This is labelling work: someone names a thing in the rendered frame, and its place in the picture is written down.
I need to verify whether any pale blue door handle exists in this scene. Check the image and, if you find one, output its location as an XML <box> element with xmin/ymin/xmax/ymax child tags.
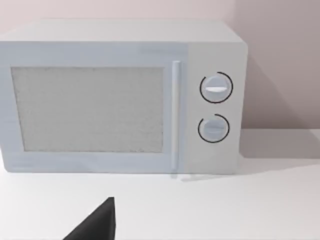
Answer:
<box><xmin>171</xmin><ymin>60</ymin><xmax>182</xmax><ymax>171</ymax></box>

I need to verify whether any small pale microwave knob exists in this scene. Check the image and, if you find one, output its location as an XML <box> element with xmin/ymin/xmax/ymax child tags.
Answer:
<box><xmin>197</xmin><ymin>113</ymin><xmax>230</xmax><ymax>144</ymax></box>

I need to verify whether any pale microwave oven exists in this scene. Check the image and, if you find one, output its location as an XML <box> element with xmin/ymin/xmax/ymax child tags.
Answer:
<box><xmin>0</xmin><ymin>20</ymin><xmax>249</xmax><ymax>176</ymax></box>

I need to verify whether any pale blue microwave door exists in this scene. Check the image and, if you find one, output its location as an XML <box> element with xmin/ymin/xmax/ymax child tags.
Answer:
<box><xmin>0</xmin><ymin>41</ymin><xmax>189</xmax><ymax>174</ymax></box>

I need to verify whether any large pale microwave knob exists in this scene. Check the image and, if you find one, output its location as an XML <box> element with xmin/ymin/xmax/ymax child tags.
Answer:
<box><xmin>199</xmin><ymin>71</ymin><xmax>234</xmax><ymax>104</ymax></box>

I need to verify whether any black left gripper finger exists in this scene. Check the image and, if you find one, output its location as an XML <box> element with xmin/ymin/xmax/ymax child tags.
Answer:
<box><xmin>61</xmin><ymin>196</ymin><xmax>118</xmax><ymax>240</ymax></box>

